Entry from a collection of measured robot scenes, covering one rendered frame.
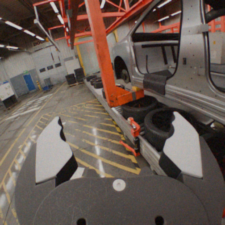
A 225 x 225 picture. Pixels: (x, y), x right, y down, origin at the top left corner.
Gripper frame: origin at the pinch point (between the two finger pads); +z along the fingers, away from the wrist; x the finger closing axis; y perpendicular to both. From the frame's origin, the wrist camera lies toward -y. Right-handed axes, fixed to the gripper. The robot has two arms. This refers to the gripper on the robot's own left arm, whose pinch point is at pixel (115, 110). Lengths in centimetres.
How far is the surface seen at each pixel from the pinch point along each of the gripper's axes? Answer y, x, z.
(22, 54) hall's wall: -173, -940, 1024
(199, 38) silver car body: -24, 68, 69
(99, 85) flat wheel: 93, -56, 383
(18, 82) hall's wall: 110, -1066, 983
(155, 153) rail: 80, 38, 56
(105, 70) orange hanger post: 11, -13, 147
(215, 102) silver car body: 23, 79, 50
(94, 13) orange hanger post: -67, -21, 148
